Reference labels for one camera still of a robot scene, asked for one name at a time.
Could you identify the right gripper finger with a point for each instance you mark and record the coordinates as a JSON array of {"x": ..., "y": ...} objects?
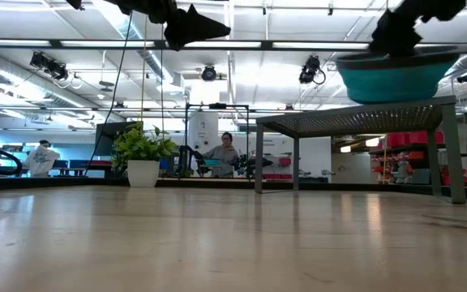
[{"x": 395, "y": 36}]

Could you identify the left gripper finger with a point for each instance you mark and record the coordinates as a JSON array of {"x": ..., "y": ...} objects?
[{"x": 193, "y": 30}]

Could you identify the teal collapsible colander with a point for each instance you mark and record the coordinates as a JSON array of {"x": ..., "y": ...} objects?
[{"x": 391, "y": 81}]

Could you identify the grey perforated metal shelf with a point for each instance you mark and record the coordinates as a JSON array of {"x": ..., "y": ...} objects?
[{"x": 359, "y": 119}]

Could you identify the black background robot arm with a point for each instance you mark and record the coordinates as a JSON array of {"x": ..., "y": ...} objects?
[
  {"x": 254, "y": 165},
  {"x": 187, "y": 158}
]

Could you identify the red storage bins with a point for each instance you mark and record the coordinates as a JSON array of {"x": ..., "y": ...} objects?
[{"x": 404, "y": 139}]

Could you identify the person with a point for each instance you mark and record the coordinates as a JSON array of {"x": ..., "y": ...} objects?
[
  {"x": 42, "y": 160},
  {"x": 223, "y": 156}
]

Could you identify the black computer monitor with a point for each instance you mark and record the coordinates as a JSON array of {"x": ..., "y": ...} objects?
[{"x": 105, "y": 140}]

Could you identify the green plant in white pot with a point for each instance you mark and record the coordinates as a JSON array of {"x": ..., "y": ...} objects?
[{"x": 142, "y": 162}]

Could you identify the round black ceiling camera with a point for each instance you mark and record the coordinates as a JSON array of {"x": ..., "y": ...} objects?
[{"x": 208, "y": 74}]

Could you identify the small black ceiling camera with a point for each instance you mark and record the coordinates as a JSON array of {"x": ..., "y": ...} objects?
[{"x": 466, "y": 77}]

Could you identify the black background station frame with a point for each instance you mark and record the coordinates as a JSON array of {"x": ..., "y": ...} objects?
[{"x": 217, "y": 106}]

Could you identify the black aluminium rig frame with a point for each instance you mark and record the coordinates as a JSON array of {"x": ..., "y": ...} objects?
[{"x": 217, "y": 183}]

